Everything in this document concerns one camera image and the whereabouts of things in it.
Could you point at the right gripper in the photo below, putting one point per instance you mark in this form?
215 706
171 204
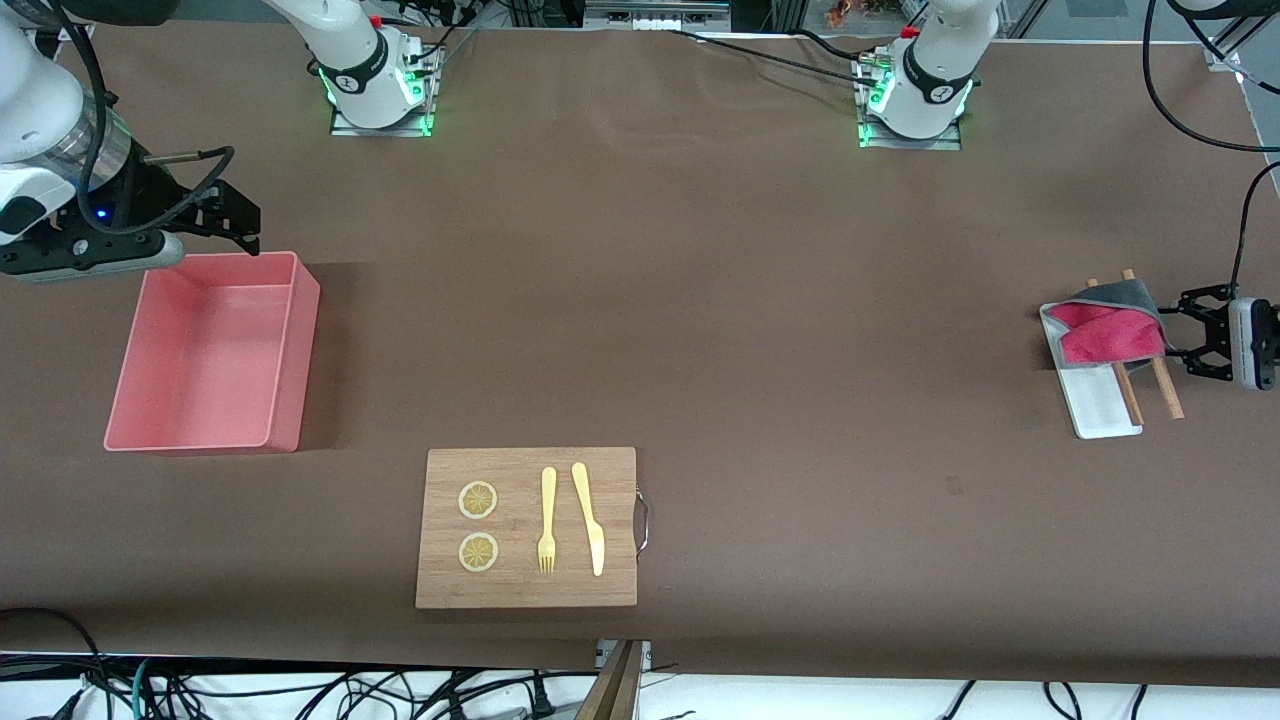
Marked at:
150 196

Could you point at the red and grey cloth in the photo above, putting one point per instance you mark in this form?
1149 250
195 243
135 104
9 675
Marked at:
1105 335

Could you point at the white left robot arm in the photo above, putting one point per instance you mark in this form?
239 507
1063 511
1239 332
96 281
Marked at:
930 80

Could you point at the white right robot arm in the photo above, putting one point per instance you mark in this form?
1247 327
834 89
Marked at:
350 60

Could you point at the white rectangular tray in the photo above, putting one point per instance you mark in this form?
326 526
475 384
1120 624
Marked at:
1100 405

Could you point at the pink plastic bin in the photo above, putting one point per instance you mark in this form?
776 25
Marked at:
210 360

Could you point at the yellow lemon slice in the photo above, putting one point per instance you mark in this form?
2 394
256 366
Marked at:
478 553
478 500

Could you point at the brown table cover sheet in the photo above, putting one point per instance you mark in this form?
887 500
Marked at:
800 300

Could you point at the yellow plastic fork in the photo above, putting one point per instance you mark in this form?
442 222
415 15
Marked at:
548 500

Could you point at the orange red small object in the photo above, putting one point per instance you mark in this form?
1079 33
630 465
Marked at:
838 12

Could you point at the wooden cutting board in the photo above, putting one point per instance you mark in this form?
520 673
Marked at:
525 590

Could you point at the yellow plastic knife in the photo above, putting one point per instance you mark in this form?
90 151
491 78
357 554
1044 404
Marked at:
595 545

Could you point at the wooden beam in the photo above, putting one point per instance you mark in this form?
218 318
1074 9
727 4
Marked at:
612 695

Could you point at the aluminium frame profile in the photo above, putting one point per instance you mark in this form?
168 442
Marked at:
78 32
1225 55

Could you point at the small metal bracket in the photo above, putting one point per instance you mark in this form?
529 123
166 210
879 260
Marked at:
645 650

